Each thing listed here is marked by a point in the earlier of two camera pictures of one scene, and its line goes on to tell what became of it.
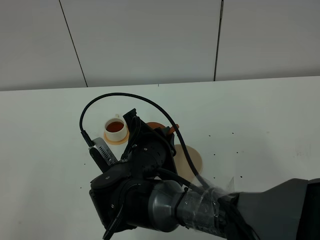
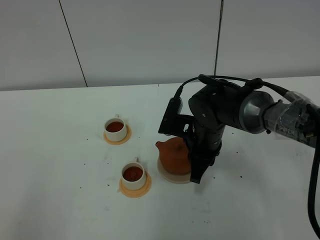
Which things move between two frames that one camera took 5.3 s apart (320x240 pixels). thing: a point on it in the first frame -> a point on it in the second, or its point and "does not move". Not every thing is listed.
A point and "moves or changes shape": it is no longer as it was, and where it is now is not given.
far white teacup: x=115 y=129 does not move
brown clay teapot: x=154 y=125 moves or changes shape
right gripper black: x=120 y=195 -> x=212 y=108
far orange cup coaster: x=117 y=143 does not move
